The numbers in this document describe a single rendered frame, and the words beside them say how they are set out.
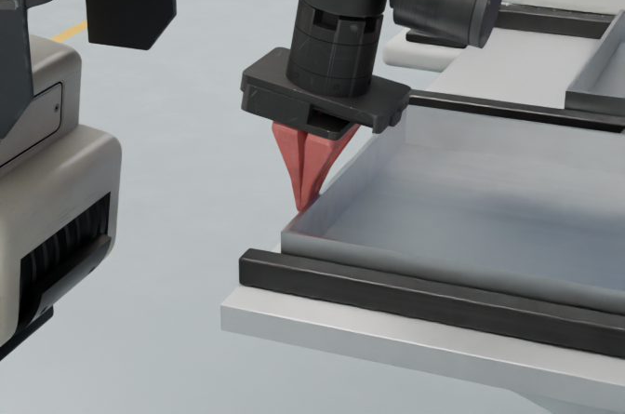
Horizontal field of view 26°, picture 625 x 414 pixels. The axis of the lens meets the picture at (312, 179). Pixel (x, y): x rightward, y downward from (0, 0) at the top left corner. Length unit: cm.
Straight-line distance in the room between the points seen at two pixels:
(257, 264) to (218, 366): 162
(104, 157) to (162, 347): 125
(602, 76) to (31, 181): 54
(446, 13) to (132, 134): 275
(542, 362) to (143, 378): 170
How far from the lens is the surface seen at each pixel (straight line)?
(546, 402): 94
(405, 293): 86
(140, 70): 404
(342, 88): 89
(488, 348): 84
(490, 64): 134
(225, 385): 245
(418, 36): 163
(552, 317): 84
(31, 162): 132
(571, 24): 143
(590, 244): 98
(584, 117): 116
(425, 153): 111
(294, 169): 92
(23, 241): 126
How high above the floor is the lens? 131
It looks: 24 degrees down
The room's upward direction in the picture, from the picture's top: straight up
